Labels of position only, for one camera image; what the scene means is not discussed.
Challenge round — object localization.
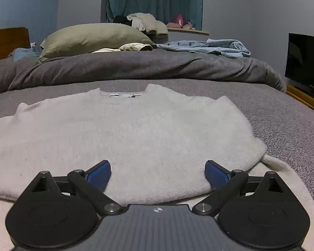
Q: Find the black television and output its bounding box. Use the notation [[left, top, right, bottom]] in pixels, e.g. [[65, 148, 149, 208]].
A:
[[285, 33, 314, 104]]

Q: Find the pink round ornament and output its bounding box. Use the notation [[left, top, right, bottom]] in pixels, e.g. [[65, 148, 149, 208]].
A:
[[167, 14, 193, 29]]

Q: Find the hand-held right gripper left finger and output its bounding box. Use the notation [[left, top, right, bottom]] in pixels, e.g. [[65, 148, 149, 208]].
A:
[[19, 159, 126, 216]]

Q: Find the white towel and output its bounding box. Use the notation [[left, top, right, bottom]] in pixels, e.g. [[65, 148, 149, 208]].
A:
[[0, 84, 268, 206]]

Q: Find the olive green pillow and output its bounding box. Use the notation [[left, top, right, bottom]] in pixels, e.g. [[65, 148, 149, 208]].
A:
[[39, 23, 155, 58]]

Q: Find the white fleece cloth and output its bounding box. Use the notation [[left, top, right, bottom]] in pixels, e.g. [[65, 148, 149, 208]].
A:
[[0, 154, 314, 251]]

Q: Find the blue grey cloth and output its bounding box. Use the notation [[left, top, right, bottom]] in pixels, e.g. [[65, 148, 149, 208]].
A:
[[8, 43, 44, 63]]

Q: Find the light blue blanket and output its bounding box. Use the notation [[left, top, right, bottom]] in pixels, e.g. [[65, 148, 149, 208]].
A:
[[157, 39, 252, 59]]

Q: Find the dark grey duvet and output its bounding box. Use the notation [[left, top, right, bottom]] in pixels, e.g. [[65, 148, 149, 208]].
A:
[[0, 48, 287, 93]]

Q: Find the beige clothes heap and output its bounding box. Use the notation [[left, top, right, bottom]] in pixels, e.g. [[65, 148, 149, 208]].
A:
[[127, 13, 169, 37]]

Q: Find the wooden television stand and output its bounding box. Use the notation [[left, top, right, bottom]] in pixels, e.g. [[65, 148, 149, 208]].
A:
[[286, 85, 314, 118]]

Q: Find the wooden windowsill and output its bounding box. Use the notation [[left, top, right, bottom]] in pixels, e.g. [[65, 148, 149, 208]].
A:
[[167, 27, 210, 36]]

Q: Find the cream crumpled cloth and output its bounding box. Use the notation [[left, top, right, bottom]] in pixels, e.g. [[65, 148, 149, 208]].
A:
[[92, 42, 154, 54]]

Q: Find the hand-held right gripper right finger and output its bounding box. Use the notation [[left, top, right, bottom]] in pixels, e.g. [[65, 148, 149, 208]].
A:
[[192, 159, 293, 216]]

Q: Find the black cloth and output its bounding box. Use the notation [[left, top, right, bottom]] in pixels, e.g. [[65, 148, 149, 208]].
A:
[[113, 15, 133, 27]]

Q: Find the wooden headboard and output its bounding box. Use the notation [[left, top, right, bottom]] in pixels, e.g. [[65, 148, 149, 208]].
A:
[[0, 27, 32, 64]]

